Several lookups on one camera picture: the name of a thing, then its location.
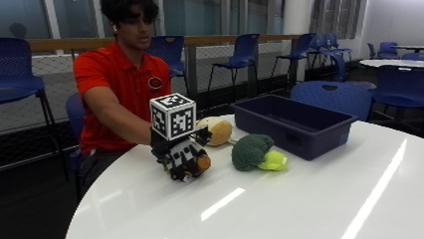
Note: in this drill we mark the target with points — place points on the wooden railing with mesh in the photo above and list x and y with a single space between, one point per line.
208 40

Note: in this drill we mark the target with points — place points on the white cube of black markers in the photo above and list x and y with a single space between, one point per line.
174 116

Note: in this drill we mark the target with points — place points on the green broccoli plush toy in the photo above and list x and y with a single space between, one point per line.
255 153

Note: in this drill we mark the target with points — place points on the dark blue plastic bin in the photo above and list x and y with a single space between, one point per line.
292 124

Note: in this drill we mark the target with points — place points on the white column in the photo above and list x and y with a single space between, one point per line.
297 16

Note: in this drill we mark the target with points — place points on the white earbud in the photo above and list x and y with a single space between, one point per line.
115 28

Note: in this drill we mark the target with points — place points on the black white orange plush toy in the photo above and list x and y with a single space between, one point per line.
194 158

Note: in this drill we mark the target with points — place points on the grey window blinds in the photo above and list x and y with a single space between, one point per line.
336 16

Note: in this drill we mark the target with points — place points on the white round table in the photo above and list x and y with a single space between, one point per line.
409 47
392 63

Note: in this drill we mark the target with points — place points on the tan potato plush toy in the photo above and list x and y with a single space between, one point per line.
217 131

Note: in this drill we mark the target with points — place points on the blue chair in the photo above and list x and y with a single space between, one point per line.
400 88
299 49
386 49
171 53
332 45
243 54
332 99
21 76

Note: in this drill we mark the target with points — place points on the the person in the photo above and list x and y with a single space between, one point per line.
118 76

